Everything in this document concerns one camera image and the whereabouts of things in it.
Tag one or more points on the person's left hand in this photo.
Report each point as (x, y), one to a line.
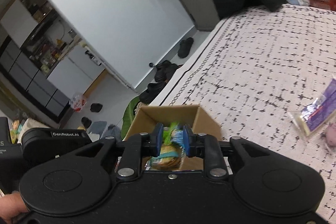
(11, 205)

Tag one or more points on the pair of black slippers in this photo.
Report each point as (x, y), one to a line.
(185, 47)

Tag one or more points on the blue floor mat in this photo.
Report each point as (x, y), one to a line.
(97, 127)

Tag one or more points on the green plant leaf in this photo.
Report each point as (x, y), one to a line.
(128, 116)

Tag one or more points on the purple label cake packet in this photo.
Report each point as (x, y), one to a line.
(317, 111)

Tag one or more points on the cluttered kitchen counter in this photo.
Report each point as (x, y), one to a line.
(47, 45)

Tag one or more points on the white cabinet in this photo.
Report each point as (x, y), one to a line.
(73, 71)

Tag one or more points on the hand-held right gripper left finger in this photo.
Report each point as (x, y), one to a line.
(158, 140)

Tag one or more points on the lilac translucent snack packet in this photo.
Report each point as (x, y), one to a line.
(332, 133)

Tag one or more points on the white black-patterned bedspread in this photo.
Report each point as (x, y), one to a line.
(262, 56)

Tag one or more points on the grey drawer cabinet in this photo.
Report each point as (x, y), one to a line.
(39, 87)

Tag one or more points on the cardboard box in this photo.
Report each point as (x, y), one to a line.
(204, 121)

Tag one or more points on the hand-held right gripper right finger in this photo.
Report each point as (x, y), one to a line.
(188, 141)

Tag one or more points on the teal sandwich biscuit packet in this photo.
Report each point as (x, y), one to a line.
(165, 158)

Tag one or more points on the black shoe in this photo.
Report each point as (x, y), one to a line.
(164, 70)
(152, 91)

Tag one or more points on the blue snack packet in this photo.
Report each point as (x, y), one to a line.
(176, 137)

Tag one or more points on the black slipper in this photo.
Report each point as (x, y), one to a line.
(95, 107)
(86, 122)

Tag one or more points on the red and white bag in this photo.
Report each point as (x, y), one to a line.
(77, 102)

